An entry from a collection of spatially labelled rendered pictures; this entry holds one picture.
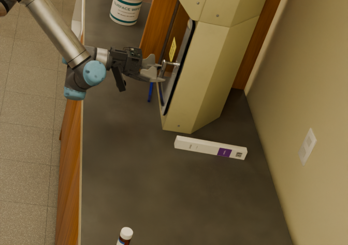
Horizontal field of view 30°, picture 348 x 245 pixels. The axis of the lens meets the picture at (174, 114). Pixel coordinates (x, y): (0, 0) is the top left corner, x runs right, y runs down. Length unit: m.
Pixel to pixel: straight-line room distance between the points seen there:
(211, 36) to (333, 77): 0.43
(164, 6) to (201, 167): 0.66
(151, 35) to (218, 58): 0.44
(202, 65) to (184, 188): 0.43
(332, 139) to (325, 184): 0.14
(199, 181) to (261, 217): 0.24
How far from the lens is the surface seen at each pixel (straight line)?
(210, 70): 2.29
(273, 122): 2.55
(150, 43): 2.64
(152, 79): 2.29
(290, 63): 2.49
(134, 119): 2.43
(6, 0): 2.21
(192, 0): 2.14
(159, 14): 2.58
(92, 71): 2.09
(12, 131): 3.73
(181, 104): 2.36
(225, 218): 2.17
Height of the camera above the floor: 2.37
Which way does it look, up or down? 35 degrees down
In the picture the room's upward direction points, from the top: 19 degrees clockwise
